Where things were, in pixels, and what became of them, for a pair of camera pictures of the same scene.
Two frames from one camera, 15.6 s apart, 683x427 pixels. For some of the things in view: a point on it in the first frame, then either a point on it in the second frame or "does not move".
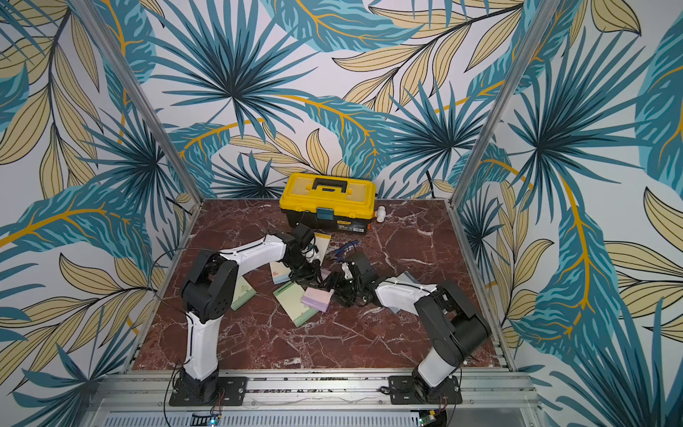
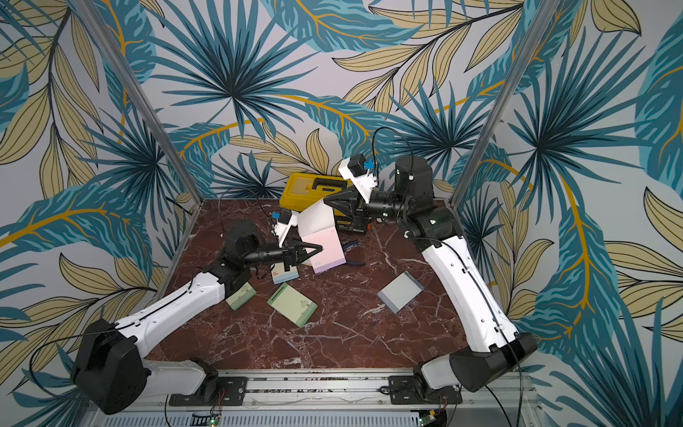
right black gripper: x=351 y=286 -> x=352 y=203
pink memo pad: x=317 y=298 -> x=332 y=255
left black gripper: x=312 y=277 -> x=293 y=254
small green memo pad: x=243 y=294 does not move
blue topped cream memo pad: x=279 y=272 does not move
